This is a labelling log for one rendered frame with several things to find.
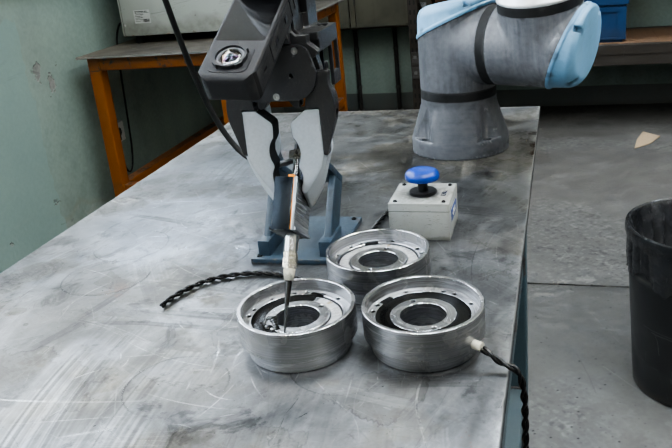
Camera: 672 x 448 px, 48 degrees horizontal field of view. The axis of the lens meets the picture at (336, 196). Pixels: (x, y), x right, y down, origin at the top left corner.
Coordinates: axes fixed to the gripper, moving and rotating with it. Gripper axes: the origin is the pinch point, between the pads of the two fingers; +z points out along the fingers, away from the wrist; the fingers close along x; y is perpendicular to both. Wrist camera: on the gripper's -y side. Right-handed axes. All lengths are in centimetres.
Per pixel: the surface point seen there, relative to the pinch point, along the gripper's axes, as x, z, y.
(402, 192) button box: -5.1, 8.7, 23.9
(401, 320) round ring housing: -9.6, 10.2, -3.3
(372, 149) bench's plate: 6, 13, 56
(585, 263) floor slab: -34, 94, 182
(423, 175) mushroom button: -8.0, 6.0, 22.1
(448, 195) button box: -10.6, 8.7, 22.9
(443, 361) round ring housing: -13.4, 12.2, -6.1
